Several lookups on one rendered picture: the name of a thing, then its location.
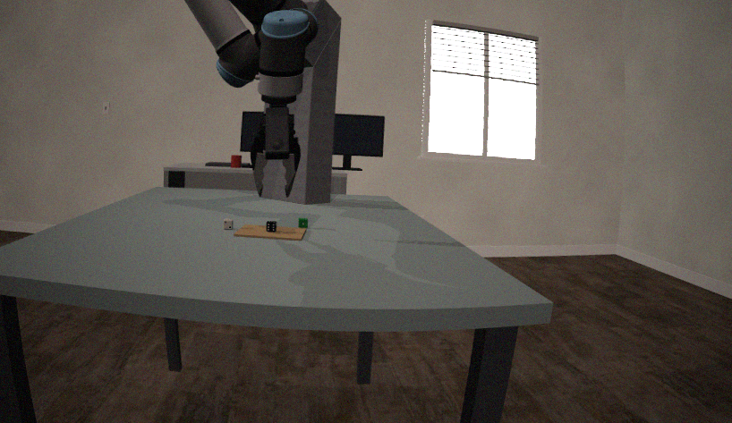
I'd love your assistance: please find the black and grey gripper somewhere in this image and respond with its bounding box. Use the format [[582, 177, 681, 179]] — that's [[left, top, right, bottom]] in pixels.
[[251, 95, 301, 198]]

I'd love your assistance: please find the orange flat mat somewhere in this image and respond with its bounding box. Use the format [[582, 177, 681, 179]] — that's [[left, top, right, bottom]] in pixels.
[[234, 224, 306, 241]]

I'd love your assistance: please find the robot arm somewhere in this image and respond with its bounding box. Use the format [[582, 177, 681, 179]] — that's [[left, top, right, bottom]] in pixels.
[[184, 0, 319, 160]]

